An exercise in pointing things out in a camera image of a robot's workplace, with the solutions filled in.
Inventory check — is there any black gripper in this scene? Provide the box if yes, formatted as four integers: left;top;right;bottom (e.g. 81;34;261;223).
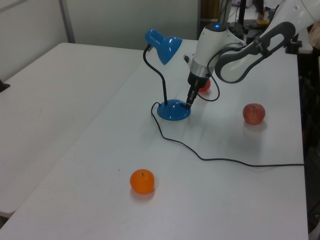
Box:
185;71;201;109

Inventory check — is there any blue desk lamp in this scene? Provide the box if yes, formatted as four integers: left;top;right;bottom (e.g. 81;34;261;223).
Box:
142;28;192;122

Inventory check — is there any bright red apple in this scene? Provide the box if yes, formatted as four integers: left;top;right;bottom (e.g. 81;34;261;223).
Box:
198;78;212;93

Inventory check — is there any pale red apple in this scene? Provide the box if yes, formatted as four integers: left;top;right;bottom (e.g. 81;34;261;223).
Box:
242;102;266;125

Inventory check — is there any orange mandarin fruit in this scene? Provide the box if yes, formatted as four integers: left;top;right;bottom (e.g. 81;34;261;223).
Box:
129;168;156;194

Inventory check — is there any black background stand pole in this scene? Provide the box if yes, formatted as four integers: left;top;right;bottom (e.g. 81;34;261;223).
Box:
237;0;248;26

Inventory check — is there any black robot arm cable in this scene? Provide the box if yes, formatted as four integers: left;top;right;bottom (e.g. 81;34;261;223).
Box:
205;42;248;102

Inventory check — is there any black lamp power cable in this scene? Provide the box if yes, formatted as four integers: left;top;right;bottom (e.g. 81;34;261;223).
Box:
150;100;305;168

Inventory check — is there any black table clamp mount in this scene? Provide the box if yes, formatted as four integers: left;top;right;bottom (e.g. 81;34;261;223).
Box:
284;34;304;55

